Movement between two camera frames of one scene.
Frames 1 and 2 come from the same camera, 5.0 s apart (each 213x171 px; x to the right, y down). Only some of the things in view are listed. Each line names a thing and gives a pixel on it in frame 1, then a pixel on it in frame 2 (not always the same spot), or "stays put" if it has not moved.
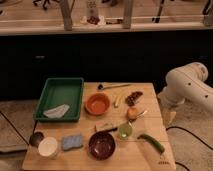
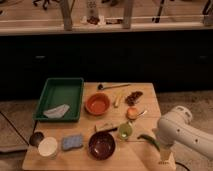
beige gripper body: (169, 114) → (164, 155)
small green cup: (125, 130) stays put
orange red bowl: (97, 104) stays put
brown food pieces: (130, 100) stays put
